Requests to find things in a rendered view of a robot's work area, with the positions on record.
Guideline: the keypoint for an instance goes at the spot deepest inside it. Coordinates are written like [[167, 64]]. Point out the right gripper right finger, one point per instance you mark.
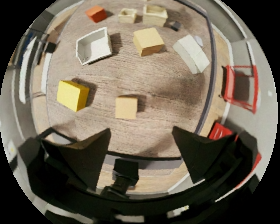
[[198, 152]]

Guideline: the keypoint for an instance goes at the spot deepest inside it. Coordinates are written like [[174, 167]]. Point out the orange block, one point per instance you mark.
[[97, 13]]

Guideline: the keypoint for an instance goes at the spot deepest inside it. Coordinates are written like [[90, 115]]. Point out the yellow rectangular block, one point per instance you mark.
[[72, 95]]

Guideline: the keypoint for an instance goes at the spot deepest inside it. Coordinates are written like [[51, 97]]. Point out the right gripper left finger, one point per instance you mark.
[[84, 158]]

